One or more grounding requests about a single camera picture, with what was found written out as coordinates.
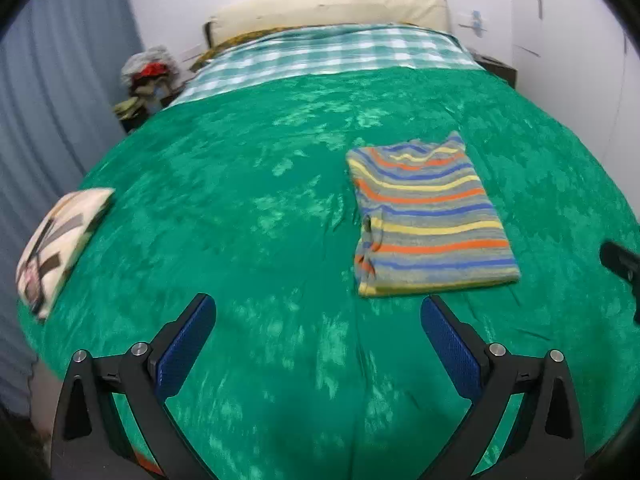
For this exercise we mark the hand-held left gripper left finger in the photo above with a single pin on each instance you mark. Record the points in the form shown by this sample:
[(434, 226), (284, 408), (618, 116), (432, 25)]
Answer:
[(185, 345)]

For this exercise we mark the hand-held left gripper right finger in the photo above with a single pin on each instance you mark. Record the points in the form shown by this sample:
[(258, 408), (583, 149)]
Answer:
[(452, 345)]

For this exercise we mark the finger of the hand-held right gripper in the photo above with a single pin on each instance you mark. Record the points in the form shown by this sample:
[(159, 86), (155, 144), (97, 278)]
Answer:
[(620, 260)]

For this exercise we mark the striped knit sweater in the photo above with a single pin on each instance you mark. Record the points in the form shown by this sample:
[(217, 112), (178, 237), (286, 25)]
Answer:
[(430, 220)]

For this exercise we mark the pile of clothes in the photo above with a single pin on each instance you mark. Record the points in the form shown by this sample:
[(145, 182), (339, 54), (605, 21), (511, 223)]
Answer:
[(147, 85)]

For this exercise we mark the green floral bedspread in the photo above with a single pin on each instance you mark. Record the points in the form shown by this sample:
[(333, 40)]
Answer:
[(250, 210)]

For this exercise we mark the beige patterned cushion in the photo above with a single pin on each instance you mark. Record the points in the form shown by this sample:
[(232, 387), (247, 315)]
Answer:
[(55, 240)]

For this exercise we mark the dark nightstand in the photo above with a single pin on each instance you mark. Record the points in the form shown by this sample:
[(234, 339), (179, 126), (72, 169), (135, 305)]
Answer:
[(500, 69)]

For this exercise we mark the grey blue curtain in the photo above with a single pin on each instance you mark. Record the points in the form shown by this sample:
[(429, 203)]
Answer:
[(55, 85)]

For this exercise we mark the green white checkered blanket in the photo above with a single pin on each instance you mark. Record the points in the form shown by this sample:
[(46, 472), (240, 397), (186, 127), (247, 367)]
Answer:
[(320, 55)]

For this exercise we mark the cream headboard cushion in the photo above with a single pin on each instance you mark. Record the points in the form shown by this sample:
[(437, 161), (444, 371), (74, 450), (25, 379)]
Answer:
[(330, 5)]

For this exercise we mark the wall socket fixture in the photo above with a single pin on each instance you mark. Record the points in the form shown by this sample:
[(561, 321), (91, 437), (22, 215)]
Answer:
[(475, 22)]

